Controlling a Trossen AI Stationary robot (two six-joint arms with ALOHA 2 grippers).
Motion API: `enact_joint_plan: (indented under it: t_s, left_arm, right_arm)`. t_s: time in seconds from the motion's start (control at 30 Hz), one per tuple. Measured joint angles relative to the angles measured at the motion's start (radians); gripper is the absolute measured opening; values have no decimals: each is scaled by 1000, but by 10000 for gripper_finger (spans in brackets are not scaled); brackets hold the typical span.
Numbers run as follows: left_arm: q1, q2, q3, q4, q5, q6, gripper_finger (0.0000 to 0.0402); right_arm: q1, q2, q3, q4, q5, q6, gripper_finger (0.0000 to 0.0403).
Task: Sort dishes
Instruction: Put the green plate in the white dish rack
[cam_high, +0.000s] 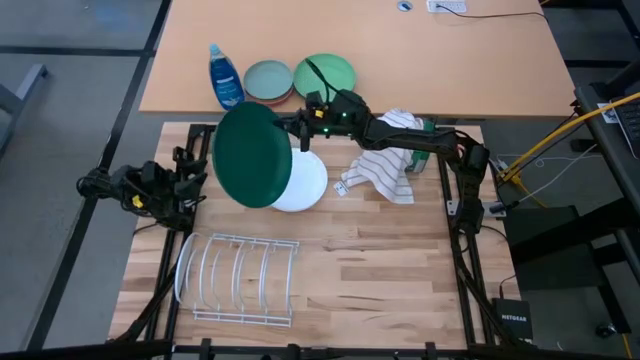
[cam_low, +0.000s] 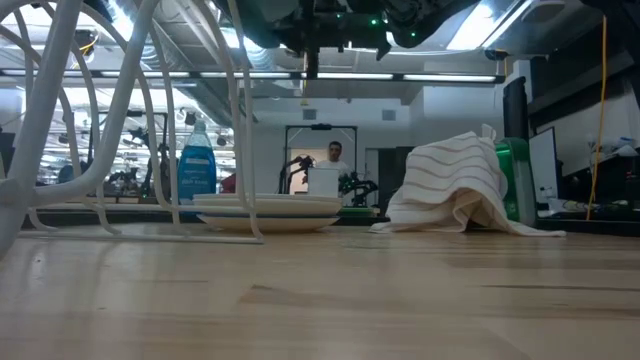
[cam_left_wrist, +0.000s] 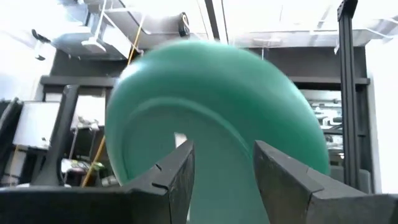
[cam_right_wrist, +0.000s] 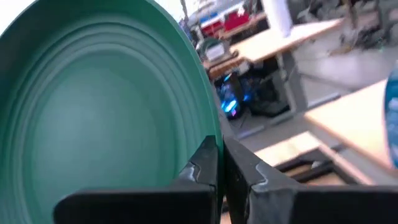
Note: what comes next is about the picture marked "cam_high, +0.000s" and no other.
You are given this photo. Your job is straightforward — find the black Netgear network switch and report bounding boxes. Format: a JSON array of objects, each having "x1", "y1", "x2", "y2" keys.
[{"x1": 492, "y1": 297, "x2": 534, "y2": 341}]

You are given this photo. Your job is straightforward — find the dark green plate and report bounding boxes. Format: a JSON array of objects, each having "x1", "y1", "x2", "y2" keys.
[{"x1": 211, "y1": 101, "x2": 294, "y2": 209}]

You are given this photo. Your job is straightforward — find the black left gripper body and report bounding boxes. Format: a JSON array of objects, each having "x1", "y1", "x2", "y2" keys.
[{"x1": 168, "y1": 167, "x2": 197, "y2": 204}]

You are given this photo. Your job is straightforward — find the white striped dish towel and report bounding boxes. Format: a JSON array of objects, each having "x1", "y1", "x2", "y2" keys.
[{"x1": 340, "y1": 107, "x2": 425, "y2": 205}]

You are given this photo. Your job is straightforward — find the red plate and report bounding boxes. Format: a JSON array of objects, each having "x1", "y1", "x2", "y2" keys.
[{"x1": 247, "y1": 91, "x2": 294, "y2": 107}]

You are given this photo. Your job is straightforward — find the yellow cable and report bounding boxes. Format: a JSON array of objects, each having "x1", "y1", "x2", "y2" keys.
[{"x1": 499, "y1": 91, "x2": 640, "y2": 184}]

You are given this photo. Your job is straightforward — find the black metal table frame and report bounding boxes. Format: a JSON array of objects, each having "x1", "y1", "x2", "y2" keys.
[{"x1": 107, "y1": 122, "x2": 531, "y2": 360}]

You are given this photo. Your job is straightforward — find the light green plate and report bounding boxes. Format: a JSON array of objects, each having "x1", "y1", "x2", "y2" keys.
[{"x1": 292, "y1": 52, "x2": 358, "y2": 105}]

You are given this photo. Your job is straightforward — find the black side table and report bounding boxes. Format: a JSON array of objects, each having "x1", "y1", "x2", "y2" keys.
[{"x1": 504, "y1": 59, "x2": 640, "y2": 336}]

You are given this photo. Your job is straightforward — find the white power strip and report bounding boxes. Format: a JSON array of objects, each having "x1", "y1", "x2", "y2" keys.
[{"x1": 426, "y1": 0, "x2": 468, "y2": 14}]

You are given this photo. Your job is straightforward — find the teal plate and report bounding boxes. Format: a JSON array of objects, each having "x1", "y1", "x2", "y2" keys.
[{"x1": 243, "y1": 59, "x2": 295, "y2": 101}]

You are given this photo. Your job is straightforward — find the thin black cable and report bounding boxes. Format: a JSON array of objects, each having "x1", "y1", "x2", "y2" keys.
[{"x1": 434, "y1": 3, "x2": 550, "y2": 22}]

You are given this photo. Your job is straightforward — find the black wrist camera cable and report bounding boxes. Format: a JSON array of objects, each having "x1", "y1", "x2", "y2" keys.
[{"x1": 303, "y1": 57, "x2": 332, "y2": 104}]

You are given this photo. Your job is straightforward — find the thin white cable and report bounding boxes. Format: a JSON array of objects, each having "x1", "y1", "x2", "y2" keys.
[{"x1": 492, "y1": 143, "x2": 604, "y2": 204}]

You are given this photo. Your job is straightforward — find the white label sticker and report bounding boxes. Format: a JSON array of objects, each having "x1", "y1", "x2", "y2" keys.
[{"x1": 597, "y1": 102, "x2": 619, "y2": 124}]

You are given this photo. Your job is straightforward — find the black laptop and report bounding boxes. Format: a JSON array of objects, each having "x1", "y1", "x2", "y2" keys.
[{"x1": 612, "y1": 93, "x2": 640, "y2": 161}]

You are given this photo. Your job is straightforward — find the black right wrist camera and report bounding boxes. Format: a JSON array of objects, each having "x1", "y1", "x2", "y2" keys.
[{"x1": 304, "y1": 90, "x2": 325, "y2": 120}]

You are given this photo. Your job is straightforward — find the blue dish soap bottle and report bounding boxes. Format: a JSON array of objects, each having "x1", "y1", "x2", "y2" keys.
[{"x1": 208, "y1": 43, "x2": 246, "y2": 112}]

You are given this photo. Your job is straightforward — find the light wooden desk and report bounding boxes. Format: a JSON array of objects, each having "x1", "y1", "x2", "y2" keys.
[{"x1": 138, "y1": 0, "x2": 577, "y2": 119}]

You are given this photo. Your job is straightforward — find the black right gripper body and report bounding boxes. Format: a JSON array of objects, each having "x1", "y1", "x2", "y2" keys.
[{"x1": 294, "y1": 110, "x2": 336, "y2": 139}]

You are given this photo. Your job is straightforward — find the grey furniture frame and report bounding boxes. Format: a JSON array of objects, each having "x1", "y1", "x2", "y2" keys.
[{"x1": 0, "y1": 63, "x2": 50, "y2": 151}]

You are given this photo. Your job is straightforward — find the white wire dish rack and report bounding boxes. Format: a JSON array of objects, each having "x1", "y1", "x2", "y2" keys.
[{"x1": 173, "y1": 231, "x2": 301, "y2": 329}]

